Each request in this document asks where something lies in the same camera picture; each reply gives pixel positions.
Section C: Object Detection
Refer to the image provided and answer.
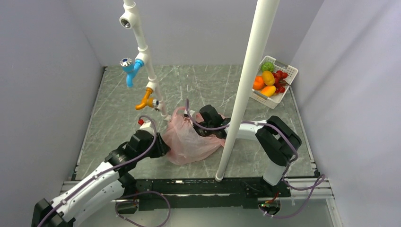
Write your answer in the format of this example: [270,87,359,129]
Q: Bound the pink plastic bag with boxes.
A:
[162,106,225,166]

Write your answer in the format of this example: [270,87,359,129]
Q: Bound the orange fake fruit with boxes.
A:
[253,76,266,90]

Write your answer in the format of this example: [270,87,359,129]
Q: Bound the yellow fake mango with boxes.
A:
[260,85,277,97]

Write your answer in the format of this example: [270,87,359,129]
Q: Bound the red lychee bunch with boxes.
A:
[272,70,289,95]

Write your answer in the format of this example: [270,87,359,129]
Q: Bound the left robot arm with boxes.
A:
[31,130,170,227]

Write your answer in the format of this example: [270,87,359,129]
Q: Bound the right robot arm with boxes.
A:
[189,105,302,196]

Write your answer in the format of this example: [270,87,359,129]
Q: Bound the green fake lime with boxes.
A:
[261,62,275,72]

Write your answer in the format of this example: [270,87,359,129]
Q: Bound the orange faucet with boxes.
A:
[135,87,159,110]

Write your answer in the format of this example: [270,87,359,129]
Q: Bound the white plastic basket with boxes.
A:
[250,56,298,109]

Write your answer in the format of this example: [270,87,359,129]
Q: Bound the blue faucet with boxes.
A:
[120,58,144,87]

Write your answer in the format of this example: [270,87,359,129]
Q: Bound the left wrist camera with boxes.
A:
[138,119,156,134]

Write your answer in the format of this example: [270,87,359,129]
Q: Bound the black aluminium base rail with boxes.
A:
[136,177,291,211]

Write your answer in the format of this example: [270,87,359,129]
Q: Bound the white PVC pipe frame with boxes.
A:
[119,0,279,182]

